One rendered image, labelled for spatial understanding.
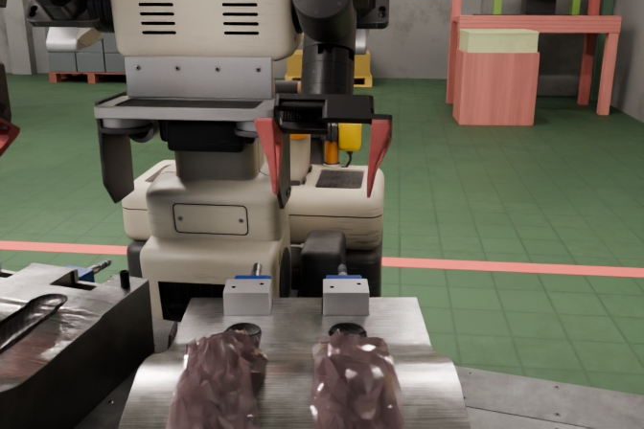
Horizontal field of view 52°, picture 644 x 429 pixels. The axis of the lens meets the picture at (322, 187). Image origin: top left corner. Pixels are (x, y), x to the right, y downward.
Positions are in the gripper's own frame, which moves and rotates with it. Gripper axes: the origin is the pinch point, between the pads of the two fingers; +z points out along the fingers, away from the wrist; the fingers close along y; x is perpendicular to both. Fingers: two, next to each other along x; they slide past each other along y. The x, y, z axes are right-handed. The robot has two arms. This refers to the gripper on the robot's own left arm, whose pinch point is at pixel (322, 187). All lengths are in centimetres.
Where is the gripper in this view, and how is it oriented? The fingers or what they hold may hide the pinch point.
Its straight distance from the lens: 68.5
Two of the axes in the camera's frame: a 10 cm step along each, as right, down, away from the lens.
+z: -0.5, 9.8, -1.7
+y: 9.9, 0.3, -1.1
